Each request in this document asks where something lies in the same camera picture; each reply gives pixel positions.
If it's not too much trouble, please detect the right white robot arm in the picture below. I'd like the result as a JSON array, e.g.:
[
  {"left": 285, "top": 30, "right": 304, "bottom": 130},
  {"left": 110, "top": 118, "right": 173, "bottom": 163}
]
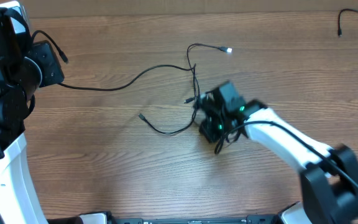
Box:
[{"left": 194, "top": 82, "right": 358, "bottom": 223}]

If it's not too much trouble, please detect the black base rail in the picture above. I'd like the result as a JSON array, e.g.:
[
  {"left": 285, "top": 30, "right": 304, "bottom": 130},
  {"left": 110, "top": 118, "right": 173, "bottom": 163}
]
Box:
[{"left": 47, "top": 211, "right": 282, "bottom": 224}]

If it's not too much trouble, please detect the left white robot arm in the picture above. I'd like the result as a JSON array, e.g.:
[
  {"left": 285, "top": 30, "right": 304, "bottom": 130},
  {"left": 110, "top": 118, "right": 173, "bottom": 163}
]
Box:
[{"left": 0, "top": 1, "right": 68, "bottom": 223}]

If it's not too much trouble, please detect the black cable with silver plug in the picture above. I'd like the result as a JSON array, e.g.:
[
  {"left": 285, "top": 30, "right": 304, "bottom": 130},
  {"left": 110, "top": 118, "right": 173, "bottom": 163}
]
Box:
[{"left": 31, "top": 29, "right": 200, "bottom": 125}]

